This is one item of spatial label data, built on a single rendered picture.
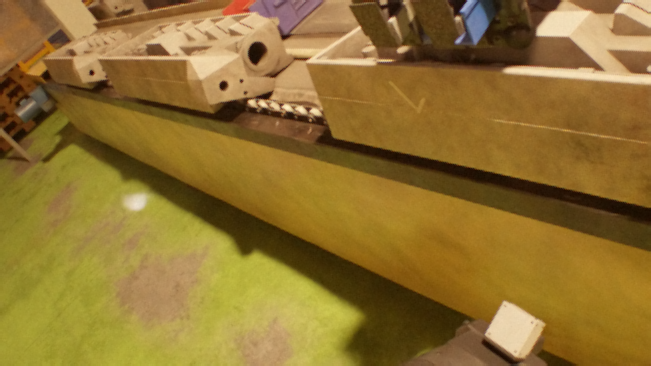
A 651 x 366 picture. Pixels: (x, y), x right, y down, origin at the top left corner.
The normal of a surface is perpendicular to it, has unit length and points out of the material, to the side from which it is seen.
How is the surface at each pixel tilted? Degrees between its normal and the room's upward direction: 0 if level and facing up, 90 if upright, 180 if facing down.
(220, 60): 38
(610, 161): 80
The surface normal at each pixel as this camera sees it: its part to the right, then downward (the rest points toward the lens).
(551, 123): -0.67, 0.59
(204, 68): 0.15, -0.49
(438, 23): -0.56, 0.77
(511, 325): -0.70, -0.35
